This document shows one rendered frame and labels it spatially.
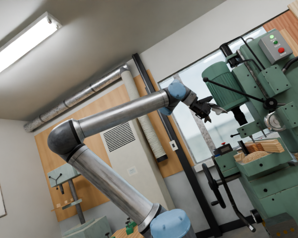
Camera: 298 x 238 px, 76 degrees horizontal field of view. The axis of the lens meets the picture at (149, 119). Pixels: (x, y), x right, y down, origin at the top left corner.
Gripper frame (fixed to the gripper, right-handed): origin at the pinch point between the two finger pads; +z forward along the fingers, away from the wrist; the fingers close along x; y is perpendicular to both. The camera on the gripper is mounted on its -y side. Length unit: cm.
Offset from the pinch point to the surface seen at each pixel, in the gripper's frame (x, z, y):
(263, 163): 18.0, 19.2, 24.7
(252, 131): 4.5, 21.0, -3.2
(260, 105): 13.6, 14.5, -14.5
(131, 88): -143, -66, -83
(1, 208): -242, -110, 124
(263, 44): 30.0, -6.7, -37.2
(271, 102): 22.5, 13.4, -10.1
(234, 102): 7.1, 1.7, -10.7
